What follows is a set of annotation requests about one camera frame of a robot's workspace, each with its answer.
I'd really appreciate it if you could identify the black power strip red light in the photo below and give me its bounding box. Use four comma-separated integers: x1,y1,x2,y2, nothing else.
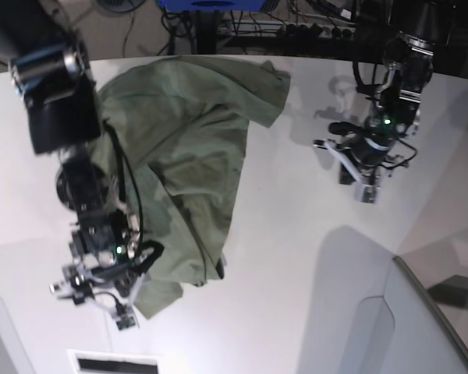
276,23,355,40

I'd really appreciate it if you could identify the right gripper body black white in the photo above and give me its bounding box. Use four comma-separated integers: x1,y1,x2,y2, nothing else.
49,249,164,331

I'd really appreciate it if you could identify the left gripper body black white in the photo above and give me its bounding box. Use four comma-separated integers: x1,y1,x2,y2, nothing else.
314,134,410,203

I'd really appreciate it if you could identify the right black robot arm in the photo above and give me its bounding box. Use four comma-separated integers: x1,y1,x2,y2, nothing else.
0,1,164,330

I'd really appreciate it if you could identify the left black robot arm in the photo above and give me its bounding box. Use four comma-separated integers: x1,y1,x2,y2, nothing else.
311,1,468,203

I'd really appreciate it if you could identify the olive green t-shirt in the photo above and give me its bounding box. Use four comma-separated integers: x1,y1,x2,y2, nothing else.
98,56,291,319

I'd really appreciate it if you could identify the blue box with oval hole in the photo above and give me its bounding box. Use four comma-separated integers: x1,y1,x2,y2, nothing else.
158,0,264,12

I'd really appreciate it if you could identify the black table leg post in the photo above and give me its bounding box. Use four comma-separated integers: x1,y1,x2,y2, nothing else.
194,11,222,55

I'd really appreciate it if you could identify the white panel left corner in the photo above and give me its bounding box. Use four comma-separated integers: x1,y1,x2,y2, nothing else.
0,297,36,373

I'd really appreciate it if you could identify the white curved panel right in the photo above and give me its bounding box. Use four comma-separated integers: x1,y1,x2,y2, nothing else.
350,256,468,374

